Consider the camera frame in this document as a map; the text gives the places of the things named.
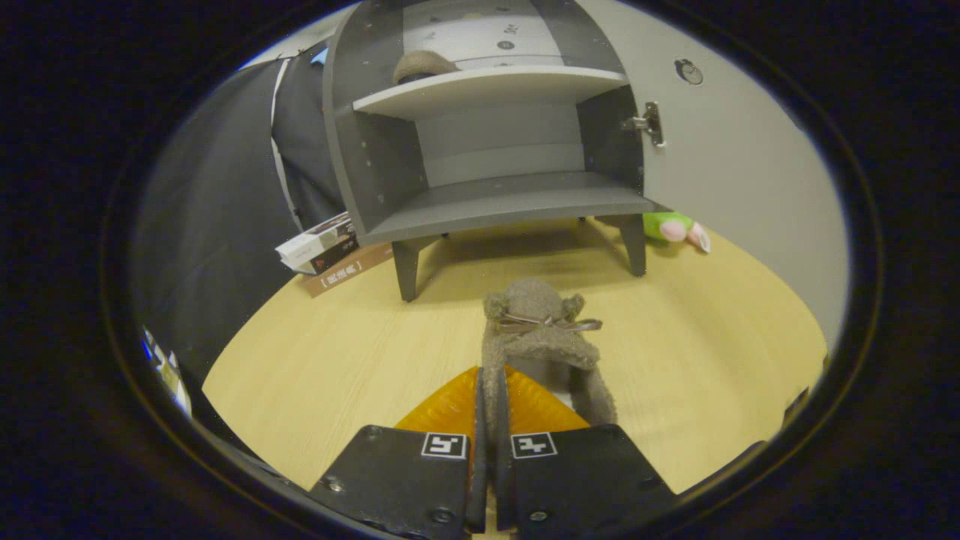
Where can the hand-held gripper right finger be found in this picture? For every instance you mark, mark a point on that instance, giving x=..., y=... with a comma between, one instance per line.
x=504, y=495

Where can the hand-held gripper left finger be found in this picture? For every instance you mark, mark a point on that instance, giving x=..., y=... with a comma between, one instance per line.
x=477, y=495

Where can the brown fuzzy shoe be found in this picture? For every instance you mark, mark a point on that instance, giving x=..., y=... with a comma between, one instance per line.
x=536, y=345
x=420, y=66

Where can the grey shoe cabinet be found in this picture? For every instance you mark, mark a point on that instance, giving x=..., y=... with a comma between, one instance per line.
x=495, y=202

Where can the metal door hinge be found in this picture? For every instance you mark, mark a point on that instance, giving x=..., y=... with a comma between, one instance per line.
x=651, y=124

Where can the brown book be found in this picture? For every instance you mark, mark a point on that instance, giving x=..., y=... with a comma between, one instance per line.
x=349, y=270

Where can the green plush toy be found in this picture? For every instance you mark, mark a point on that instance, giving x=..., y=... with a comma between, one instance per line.
x=664, y=225

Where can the white cluttered side table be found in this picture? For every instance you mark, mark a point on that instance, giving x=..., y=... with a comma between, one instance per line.
x=171, y=375

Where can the black backdrop cloth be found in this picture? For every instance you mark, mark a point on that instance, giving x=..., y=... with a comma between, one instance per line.
x=217, y=225

